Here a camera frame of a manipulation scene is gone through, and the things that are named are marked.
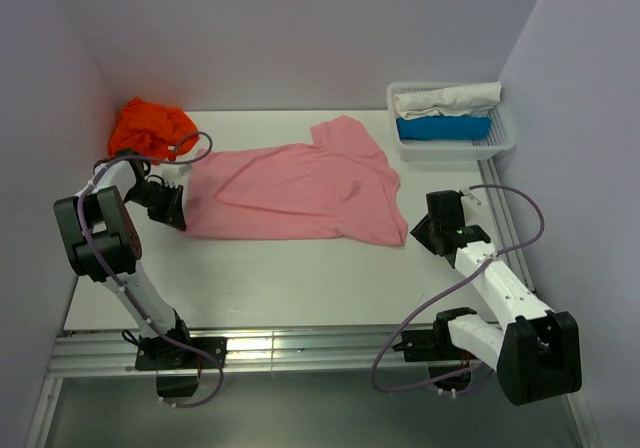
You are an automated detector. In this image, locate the purple cable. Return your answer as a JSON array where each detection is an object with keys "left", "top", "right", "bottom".
[
  {"left": 78, "top": 130, "right": 226, "bottom": 410},
  {"left": 369, "top": 183, "right": 546, "bottom": 399}
]

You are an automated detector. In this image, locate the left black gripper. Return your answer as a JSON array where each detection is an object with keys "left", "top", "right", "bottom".
[{"left": 125, "top": 181, "right": 187, "bottom": 230}]

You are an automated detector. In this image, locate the rolled blue t shirt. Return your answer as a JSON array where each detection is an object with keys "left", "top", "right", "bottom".
[{"left": 396, "top": 115, "right": 491, "bottom": 141}]

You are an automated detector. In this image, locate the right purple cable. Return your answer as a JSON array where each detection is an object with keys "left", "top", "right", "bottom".
[{"left": 369, "top": 183, "right": 546, "bottom": 399}]

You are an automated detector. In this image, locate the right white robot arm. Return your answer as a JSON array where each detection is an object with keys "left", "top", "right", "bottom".
[{"left": 395, "top": 190, "right": 582, "bottom": 406}]

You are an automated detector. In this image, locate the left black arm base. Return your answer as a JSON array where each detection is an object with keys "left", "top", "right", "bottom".
[{"left": 121, "top": 330, "right": 217, "bottom": 399}]

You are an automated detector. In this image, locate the aluminium rail frame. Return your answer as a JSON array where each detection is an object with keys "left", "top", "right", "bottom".
[{"left": 24, "top": 157, "right": 601, "bottom": 448}]

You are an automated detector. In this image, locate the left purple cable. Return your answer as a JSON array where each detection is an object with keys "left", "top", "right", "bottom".
[{"left": 78, "top": 130, "right": 226, "bottom": 410}]

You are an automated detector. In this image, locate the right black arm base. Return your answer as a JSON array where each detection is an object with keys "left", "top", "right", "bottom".
[{"left": 392, "top": 326, "right": 476, "bottom": 378}]

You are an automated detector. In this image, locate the white plastic basket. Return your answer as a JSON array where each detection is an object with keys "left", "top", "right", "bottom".
[{"left": 386, "top": 82, "right": 515, "bottom": 162}]

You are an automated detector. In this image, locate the rolled white t shirt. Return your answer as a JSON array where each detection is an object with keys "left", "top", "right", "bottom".
[{"left": 391, "top": 82, "right": 502, "bottom": 120}]

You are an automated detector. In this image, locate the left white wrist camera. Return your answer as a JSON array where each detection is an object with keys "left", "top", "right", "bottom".
[{"left": 161, "top": 164, "right": 192, "bottom": 184}]

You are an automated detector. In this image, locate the pink t shirt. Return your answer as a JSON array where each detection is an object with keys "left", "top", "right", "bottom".
[{"left": 184, "top": 115, "right": 408, "bottom": 247}]

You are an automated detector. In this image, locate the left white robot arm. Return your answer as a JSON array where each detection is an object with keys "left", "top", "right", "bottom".
[{"left": 53, "top": 150, "right": 195, "bottom": 367}]

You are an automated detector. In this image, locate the orange t shirt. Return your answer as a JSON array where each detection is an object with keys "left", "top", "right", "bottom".
[{"left": 107, "top": 98, "right": 199, "bottom": 161}]

